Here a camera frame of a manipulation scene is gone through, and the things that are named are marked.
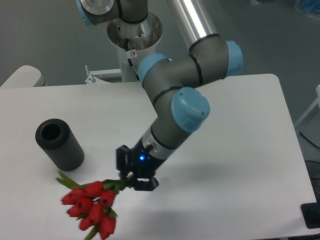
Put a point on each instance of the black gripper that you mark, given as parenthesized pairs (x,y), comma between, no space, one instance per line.
(141,163)

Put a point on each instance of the red tulip bouquet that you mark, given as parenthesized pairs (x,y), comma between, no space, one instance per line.
(92,203)

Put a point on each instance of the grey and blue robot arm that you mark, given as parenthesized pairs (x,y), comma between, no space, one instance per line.
(172,88)

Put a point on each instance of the dark grey ribbed vase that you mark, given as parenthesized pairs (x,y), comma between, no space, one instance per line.
(57,140)

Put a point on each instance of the white chair seat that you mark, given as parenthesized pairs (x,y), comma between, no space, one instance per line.
(25,77)

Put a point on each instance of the black device at table edge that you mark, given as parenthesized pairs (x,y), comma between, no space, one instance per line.
(311,215)

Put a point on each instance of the blue items in plastic bag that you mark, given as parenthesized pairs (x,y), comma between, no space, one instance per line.
(307,8)

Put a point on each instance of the white pedestal base frame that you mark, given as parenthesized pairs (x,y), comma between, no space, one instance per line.
(102,76)

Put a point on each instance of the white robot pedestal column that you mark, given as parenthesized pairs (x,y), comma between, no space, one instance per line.
(134,42)

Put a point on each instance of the white frame at right edge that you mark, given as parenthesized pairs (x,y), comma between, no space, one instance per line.
(310,112)

